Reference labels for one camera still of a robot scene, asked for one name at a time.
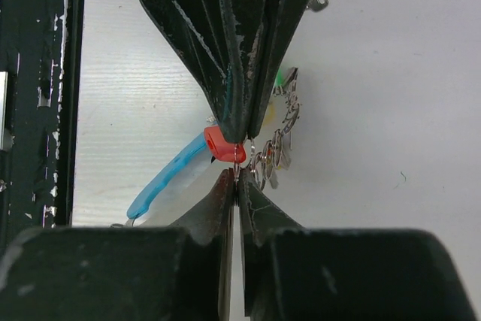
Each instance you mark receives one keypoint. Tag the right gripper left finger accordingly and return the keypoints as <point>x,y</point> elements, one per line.
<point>176,272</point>

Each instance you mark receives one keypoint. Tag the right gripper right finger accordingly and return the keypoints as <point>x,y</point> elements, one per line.
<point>296,273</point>

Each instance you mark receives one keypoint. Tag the green tag key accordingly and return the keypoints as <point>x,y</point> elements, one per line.
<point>282,82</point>

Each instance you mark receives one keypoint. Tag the red tag key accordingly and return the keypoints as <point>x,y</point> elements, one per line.
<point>221,149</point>

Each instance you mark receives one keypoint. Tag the silver key holder blue handle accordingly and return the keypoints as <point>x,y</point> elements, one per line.
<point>266,155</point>

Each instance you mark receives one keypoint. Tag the yellow tag key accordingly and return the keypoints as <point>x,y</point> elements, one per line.
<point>270,114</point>

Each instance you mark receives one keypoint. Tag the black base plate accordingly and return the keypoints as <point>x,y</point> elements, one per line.
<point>41,43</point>

